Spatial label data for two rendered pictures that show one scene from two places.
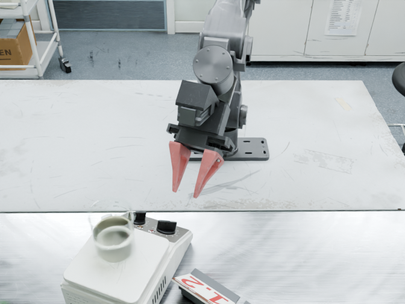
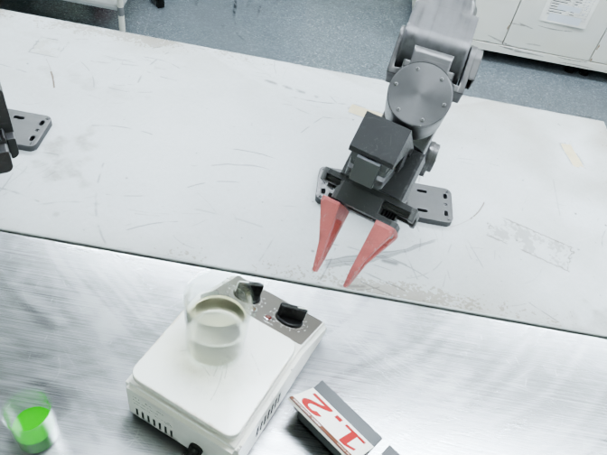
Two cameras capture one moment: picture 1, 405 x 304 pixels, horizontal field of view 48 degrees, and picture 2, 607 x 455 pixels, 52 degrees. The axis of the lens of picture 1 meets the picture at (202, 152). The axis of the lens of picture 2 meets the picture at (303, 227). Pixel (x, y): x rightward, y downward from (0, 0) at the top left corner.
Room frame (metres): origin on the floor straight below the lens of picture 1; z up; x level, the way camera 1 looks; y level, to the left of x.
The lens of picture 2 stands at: (0.11, 0.07, 1.53)
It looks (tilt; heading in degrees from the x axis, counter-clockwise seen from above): 48 degrees down; 0
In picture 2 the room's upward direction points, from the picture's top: 12 degrees clockwise
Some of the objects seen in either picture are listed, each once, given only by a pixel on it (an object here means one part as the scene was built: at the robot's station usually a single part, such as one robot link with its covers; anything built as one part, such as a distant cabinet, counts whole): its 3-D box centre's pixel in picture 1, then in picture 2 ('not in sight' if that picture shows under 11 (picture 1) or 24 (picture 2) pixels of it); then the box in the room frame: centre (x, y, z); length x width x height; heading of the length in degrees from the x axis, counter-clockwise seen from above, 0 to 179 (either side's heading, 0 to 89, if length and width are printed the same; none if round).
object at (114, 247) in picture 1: (115, 233); (219, 324); (0.43, 0.12, 1.03); 0.07 x 0.06 x 0.08; 70
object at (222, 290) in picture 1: (206, 288); (335, 419); (0.41, -0.01, 0.92); 0.09 x 0.06 x 0.04; 54
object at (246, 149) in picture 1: (223, 136); (389, 179); (0.77, -0.04, 0.94); 0.20 x 0.07 x 0.08; 92
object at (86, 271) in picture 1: (118, 259); (216, 359); (0.41, 0.12, 0.98); 0.12 x 0.12 x 0.01; 69
